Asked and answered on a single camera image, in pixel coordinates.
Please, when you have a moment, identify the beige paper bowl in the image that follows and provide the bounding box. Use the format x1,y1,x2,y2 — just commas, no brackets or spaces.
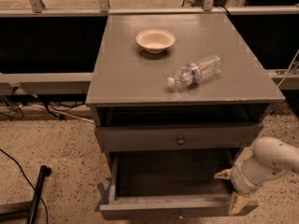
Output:
135,29,176,54

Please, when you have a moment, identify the grey drawer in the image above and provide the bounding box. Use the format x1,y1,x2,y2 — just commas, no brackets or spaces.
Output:
99,147,260,221
95,122,263,152

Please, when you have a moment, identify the clear plastic water bottle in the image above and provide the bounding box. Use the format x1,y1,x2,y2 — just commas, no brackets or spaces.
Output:
167,55,224,89

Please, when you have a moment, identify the grey top drawer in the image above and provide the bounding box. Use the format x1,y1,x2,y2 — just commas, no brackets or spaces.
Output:
95,122,263,152

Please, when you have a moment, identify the white cable at right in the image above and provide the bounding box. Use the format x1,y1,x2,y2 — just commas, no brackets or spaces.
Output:
276,49,299,89

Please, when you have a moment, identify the cable bundle under railing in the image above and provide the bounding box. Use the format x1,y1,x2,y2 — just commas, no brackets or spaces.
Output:
0,86,95,124

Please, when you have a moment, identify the black metal stand leg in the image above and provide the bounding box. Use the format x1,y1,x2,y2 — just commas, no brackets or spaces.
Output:
0,165,51,224

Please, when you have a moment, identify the blue tape X mark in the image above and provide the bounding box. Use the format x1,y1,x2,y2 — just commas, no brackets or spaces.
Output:
94,177,112,212

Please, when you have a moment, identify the black floor cable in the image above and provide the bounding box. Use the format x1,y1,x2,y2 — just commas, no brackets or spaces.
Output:
0,148,50,224

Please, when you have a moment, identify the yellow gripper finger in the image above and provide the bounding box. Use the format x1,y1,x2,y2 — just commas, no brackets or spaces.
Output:
229,191,250,216
214,169,231,180

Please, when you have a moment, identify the grey wooden drawer cabinet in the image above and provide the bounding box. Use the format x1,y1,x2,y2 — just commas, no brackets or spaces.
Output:
85,13,286,161

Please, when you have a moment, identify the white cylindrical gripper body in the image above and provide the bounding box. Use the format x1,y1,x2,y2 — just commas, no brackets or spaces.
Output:
231,161,264,194

